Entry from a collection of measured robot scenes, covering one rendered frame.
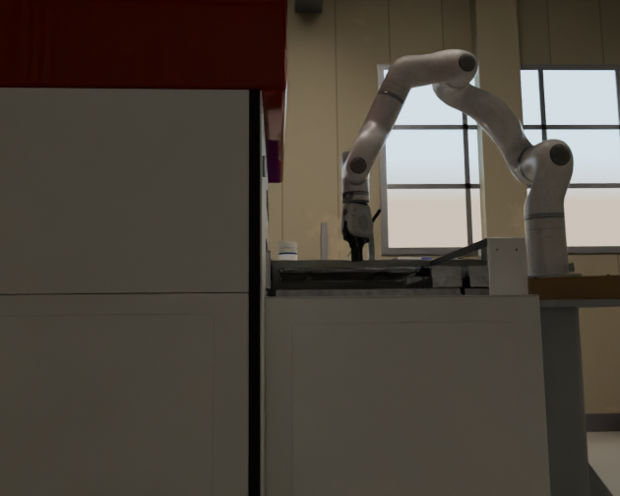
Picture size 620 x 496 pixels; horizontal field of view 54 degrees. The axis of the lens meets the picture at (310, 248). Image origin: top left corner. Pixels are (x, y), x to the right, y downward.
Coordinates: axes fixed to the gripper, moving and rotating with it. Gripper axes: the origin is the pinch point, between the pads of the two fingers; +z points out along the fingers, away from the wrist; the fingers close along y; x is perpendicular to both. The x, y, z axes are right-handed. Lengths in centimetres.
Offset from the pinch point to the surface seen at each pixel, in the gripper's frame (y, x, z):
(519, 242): -1, -52, 2
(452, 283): 2.5, -30.8, 10.4
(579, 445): 46, -44, 56
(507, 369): -10, -52, 31
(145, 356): -79, -16, 26
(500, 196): 251, 82, -66
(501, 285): -4.1, -48.3, 12.0
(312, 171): 165, 182, -88
